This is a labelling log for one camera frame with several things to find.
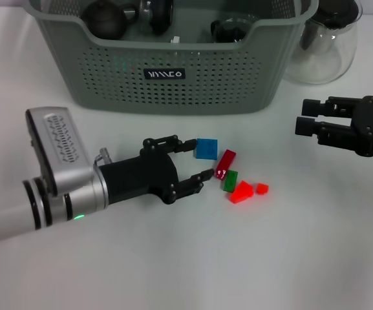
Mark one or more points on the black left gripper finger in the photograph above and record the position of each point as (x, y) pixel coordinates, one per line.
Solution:
(196, 182)
(183, 145)

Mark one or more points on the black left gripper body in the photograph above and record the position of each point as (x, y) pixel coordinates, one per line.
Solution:
(134, 177)

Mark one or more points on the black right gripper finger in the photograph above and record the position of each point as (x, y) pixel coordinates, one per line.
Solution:
(305, 126)
(311, 107)

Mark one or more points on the green toy brick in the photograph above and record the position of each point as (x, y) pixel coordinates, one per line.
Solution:
(230, 181)

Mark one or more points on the large red toy brick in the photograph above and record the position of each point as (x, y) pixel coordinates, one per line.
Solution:
(241, 192)

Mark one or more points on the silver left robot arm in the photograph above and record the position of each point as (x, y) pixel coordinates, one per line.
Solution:
(44, 206)

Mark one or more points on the grey-green perforated storage bin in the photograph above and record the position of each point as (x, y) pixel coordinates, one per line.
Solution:
(173, 90)

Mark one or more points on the blue square toy plate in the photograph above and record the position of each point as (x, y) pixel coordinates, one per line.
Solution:
(207, 148)

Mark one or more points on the dark red long toy brick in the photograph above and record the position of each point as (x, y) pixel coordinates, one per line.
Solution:
(225, 163)

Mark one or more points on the glass carafe with black lid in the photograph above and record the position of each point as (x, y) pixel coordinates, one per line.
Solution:
(325, 55)

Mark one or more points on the dark clay teapot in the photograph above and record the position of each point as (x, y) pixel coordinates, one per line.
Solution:
(103, 21)

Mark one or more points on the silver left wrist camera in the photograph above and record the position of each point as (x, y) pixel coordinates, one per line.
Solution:
(60, 145)

